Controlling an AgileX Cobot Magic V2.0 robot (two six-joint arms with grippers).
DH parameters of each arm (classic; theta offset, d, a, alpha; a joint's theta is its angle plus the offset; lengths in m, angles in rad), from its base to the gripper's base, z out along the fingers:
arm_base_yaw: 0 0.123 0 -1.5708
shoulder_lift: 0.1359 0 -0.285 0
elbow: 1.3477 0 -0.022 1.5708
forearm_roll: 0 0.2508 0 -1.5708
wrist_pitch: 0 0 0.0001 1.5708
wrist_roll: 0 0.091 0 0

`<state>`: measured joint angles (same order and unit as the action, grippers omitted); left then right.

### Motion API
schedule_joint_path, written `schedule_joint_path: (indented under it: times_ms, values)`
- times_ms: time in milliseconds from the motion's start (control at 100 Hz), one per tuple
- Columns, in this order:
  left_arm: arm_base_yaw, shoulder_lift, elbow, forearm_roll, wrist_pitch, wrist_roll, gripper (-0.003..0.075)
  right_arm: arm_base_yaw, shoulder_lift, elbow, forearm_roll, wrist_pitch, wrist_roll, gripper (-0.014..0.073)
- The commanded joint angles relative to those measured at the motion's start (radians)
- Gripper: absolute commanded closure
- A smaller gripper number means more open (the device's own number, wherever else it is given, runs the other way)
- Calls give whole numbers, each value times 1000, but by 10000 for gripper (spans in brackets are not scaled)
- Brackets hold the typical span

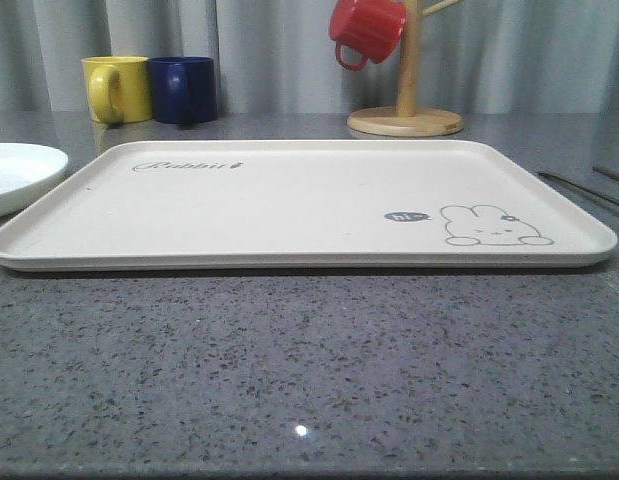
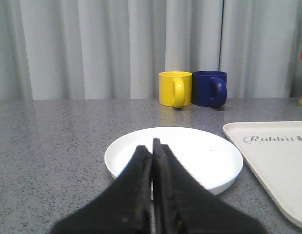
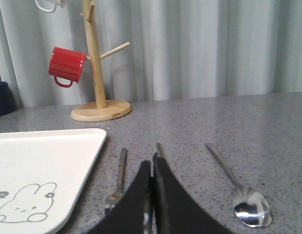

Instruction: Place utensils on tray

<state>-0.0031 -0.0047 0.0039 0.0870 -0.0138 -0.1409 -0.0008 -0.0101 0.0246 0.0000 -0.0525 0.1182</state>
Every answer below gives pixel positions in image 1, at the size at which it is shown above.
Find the beige rabbit serving tray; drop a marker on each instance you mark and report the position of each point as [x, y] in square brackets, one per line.
[302, 203]

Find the white round plate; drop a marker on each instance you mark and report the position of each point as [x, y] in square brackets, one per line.
[27, 172]

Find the wooden mug tree stand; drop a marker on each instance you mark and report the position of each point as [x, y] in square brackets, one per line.
[406, 118]

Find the grey curtain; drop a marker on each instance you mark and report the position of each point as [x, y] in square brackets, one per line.
[276, 56]

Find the navy blue mug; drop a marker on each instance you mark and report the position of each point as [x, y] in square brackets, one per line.
[183, 89]

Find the silver fork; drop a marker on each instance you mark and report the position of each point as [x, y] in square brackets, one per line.
[606, 197]

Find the red ribbed mug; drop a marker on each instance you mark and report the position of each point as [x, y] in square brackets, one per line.
[366, 30]

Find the yellow mug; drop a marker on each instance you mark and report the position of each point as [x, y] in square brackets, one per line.
[117, 89]

